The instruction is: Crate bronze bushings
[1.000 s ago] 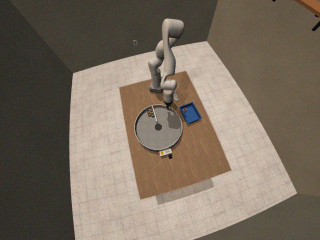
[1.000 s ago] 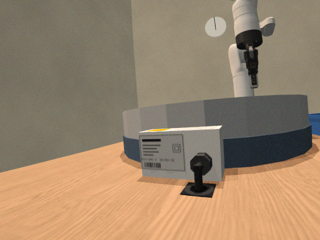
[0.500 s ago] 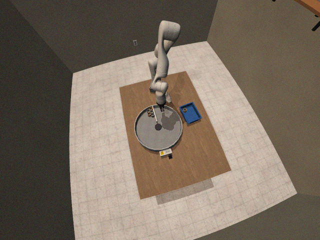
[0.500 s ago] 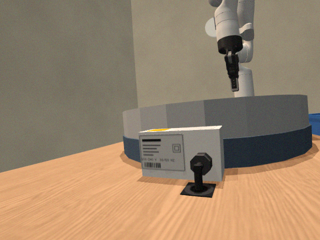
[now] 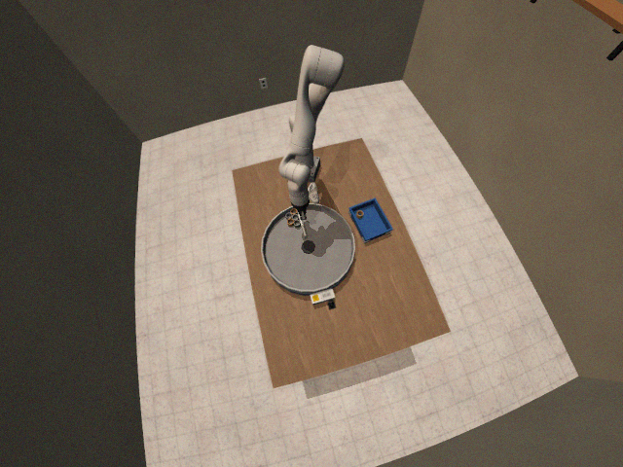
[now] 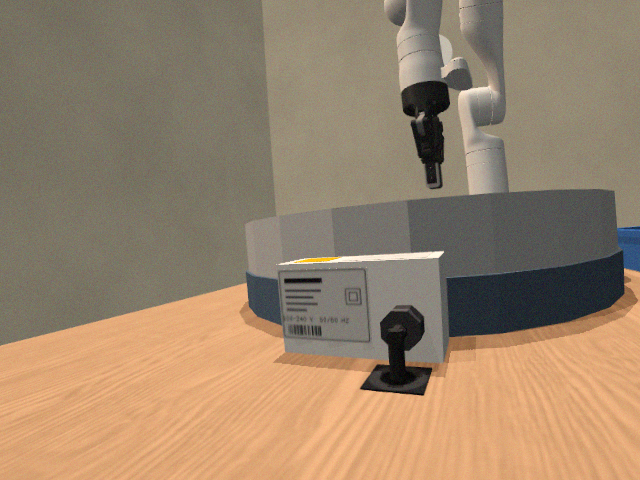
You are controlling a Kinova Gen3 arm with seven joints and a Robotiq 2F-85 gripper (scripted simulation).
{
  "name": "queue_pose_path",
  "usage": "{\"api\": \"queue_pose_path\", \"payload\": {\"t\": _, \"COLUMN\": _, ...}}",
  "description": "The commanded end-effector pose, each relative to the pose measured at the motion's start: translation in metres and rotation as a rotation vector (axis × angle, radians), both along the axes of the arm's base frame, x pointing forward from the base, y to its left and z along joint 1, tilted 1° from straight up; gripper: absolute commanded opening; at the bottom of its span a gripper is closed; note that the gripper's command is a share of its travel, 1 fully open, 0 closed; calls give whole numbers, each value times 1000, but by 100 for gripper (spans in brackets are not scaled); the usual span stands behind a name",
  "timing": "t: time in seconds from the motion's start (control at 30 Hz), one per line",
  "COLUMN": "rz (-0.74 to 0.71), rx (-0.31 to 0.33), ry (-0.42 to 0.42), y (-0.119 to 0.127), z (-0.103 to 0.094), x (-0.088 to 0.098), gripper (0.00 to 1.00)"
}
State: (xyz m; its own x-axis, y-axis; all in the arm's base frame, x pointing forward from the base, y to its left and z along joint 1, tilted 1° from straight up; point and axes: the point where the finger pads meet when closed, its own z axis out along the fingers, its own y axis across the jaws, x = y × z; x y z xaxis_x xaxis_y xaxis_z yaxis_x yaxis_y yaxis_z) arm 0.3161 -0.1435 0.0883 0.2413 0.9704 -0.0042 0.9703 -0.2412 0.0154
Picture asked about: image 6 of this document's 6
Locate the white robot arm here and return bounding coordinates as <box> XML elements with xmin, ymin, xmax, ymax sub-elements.
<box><xmin>384</xmin><ymin>0</ymin><xmax>509</xmax><ymax>195</ymax></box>

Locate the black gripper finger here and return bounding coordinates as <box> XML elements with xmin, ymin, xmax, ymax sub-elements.
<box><xmin>411</xmin><ymin>112</ymin><xmax>440</xmax><ymax>188</ymax></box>
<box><xmin>430</xmin><ymin>121</ymin><xmax>444</xmax><ymax>189</ymax></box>

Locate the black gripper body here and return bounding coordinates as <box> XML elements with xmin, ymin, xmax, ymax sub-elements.
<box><xmin>401</xmin><ymin>81</ymin><xmax>450</xmax><ymax>141</ymax></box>

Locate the blue open tray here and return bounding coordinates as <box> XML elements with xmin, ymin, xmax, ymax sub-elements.
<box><xmin>617</xmin><ymin>226</ymin><xmax>640</xmax><ymax>272</ymax></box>

